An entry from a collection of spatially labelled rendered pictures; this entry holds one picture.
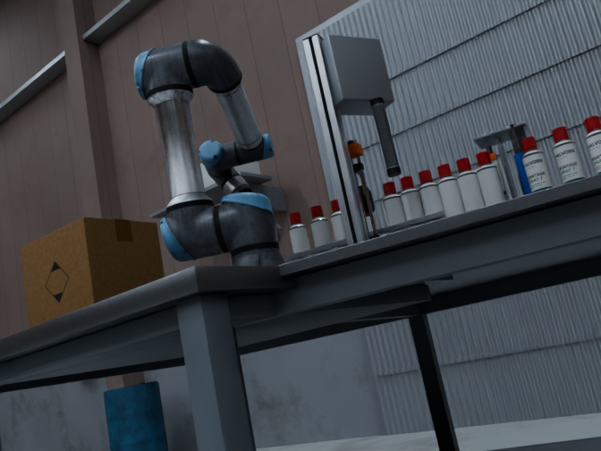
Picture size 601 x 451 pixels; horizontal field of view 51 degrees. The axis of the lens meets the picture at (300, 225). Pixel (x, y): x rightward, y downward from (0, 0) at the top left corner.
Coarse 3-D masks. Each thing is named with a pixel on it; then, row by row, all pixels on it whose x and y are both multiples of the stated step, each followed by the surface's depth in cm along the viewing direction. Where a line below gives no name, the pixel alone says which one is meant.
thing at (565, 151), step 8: (560, 128) 152; (560, 136) 151; (568, 136) 152; (560, 144) 150; (568, 144) 150; (560, 152) 150; (568, 152) 149; (576, 152) 150; (560, 160) 150; (568, 160) 149; (576, 160) 149; (560, 168) 151; (568, 168) 149; (576, 168) 148; (568, 176) 149; (576, 176) 148; (584, 176) 148
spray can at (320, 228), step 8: (312, 208) 180; (320, 208) 180; (312, 216) 180; (320, 216) 179; (312, 224) 179; (320, 224) 178; (312, 232) 179; (320, 232) 177; (328, 232) 178; (320, 240) 177; (328, 240) 177
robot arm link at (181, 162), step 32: (160, 64) 151; (160, 96) 151; (192, 96) 156; (160, 128) 152; (192, 128) 154; (192, 160) 151; (192, 192) 149; (160, 224) 149; (192, 224) 146; (192, 256) 148
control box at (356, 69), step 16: (336, 48) 164; (352, 48) 167; (368, 48) 170; (336, 64) 163; (352, 64) 165; (368, 64) 168; (384, 64) 171; (336, 80) 162; (352, 80) 164; (368, 80) 167; (384, 80) 169; (336, 96) 163; (352, 96) 162; (368, 96) 165; (384, 96) 167; (352, 112) 170; (368, 112) 172
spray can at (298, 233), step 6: (294, 216) 182; (294, 222) 182; (300, 222) 183; (294, 228) 181; (300, 228) 181; (294, 234) 181; (300, 234) 180; (306, 234) 181; (294, 240) 180; (300, 240) 180; (306, 240) 181; (294, 246) 180; (300, 246) 180; (306, 246) 180; (294, 252) 180; (300, 258) 179
